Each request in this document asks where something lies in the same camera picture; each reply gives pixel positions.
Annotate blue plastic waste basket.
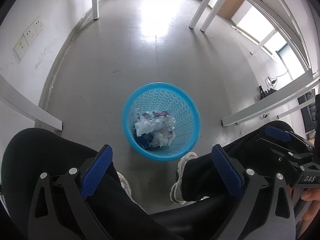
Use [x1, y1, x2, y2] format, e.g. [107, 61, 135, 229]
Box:
[122, 82, 201, 161]

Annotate wall socket panel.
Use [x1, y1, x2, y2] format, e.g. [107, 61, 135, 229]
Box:
[14, 16, 44, 60]

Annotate person's right hand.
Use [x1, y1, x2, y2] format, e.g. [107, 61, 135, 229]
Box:
[287, 187, 320, 233]

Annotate person's left leg black trousers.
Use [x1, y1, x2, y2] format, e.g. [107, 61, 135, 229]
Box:
[1, 127, 181, 240]

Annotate white right sneaker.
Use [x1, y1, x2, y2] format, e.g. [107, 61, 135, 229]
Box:
[170, 152, 210, 205]

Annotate person's right leg black trousers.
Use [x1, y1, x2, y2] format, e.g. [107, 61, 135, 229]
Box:
[150, 120, 313, 230]

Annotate white left sneaker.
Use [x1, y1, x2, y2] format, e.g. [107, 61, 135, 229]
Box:
[117, 172, 144, 210]

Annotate white sneaker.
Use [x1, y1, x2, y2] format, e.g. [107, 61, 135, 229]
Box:
[117, 172, 144, 210]
[170, 152, 210, 205]

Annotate person's leg black trousers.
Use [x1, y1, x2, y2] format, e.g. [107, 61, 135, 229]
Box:
[150, 120, 313, 230]
[1, 127, 181, 240]

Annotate trash pile in basket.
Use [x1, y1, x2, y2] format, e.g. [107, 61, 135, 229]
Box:
[133, 111, 176, 150]

